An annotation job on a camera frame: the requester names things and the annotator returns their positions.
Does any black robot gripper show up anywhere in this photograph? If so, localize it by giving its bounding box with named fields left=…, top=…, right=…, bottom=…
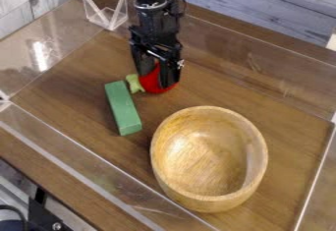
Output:
left=128, top=5, right=184, bottom=88

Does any red plush strawberry toy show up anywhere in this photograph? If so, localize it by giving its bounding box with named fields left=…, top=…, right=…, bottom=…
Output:
left=126, top=63, right=176, bottom=93

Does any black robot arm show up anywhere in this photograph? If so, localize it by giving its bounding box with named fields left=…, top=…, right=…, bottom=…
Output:
left=128, top=0, right=184, bottom=89

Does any green rectangular block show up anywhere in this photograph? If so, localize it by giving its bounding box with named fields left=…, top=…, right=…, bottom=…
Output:
left=106, top=81, right=142, bottom=136

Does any wooden bowl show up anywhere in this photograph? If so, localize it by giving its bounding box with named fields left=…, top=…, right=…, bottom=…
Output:
left=150, top=105, right=270, bottom=212

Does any clear acrylic corner bracket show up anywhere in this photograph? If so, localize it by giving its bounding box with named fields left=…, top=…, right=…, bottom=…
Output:
left=83, top=0, right=128, bottom=31

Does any black clamp with cable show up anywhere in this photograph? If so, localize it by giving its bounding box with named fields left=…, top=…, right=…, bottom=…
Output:
left=0, top=188, right=74, bottom=231

